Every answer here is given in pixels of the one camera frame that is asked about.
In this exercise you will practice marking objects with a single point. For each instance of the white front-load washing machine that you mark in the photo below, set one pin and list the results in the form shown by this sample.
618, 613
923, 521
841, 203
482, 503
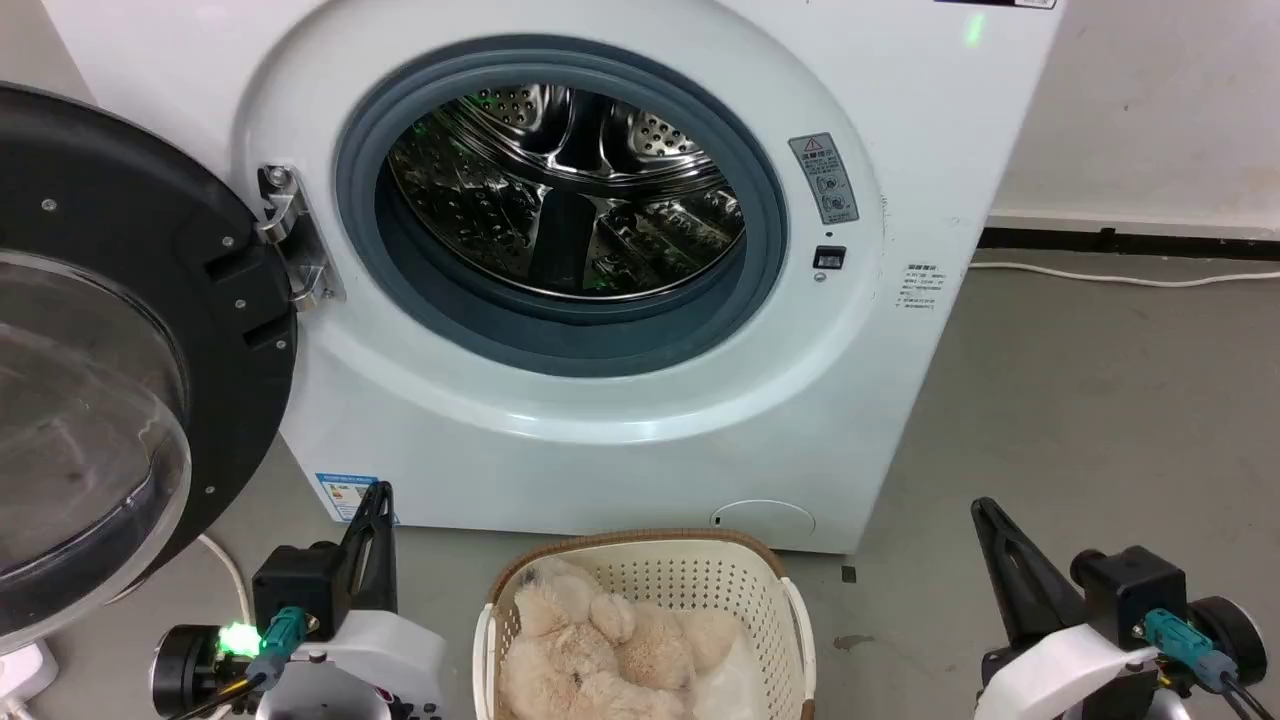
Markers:
900, 400

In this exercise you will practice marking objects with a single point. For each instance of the metal door hinge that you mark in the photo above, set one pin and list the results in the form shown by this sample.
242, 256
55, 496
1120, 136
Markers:
300, 260

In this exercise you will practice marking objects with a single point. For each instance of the blue energy label sticker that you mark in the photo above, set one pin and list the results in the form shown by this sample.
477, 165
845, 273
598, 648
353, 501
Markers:
338, 495

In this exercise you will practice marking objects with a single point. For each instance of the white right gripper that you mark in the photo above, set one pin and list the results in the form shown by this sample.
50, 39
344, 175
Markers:
1060, 670

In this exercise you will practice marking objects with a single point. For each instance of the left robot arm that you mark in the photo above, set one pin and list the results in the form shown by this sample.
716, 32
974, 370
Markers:
185, 670

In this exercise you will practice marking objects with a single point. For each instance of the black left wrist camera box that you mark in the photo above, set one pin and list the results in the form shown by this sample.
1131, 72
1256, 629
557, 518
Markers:
295, 585

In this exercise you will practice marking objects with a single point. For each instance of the black baseboard strip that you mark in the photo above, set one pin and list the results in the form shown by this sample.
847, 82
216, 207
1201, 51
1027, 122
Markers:
1150, 243

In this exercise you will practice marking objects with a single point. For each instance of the small printed text label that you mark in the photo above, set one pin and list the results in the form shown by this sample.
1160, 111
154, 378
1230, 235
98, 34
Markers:
918, 287

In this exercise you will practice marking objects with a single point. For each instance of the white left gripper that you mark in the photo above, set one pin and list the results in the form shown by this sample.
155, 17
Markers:
385, 655

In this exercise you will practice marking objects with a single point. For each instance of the stainless steel washer drum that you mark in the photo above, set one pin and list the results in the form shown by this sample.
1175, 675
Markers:
480, 200

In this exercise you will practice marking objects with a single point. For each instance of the grey rubber door gasket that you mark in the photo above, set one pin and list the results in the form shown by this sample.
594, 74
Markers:
560, 345

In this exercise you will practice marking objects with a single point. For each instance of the white power strip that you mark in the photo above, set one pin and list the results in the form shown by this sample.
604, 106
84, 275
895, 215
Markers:
25, 675

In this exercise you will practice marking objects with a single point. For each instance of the grey warning sticker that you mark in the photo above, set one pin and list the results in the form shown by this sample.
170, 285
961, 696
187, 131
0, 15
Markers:
825, 180

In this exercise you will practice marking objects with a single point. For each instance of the cream plastic laundry basket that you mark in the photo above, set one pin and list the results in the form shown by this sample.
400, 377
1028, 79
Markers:
700, 575

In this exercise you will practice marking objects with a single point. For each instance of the black round washer door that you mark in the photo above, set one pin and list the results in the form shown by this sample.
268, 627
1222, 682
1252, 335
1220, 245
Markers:
100, 180

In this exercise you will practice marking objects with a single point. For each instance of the beige plush teddy bear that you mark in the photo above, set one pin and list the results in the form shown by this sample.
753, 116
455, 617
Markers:
570, 650

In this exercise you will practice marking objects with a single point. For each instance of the round filter cover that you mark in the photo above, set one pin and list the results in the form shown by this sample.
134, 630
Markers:
765, 520

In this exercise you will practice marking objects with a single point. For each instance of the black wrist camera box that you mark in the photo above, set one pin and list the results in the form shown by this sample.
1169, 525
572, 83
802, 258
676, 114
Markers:
295, 585
1130, 590

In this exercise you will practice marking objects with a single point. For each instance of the white cloth in basket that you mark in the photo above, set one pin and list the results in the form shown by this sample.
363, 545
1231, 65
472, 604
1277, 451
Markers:
742, 688

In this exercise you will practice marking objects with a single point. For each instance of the black door latch socket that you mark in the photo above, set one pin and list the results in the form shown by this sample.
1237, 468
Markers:
829, 257

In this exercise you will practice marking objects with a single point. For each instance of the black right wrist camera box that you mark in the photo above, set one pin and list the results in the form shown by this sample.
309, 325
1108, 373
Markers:
1130, 590

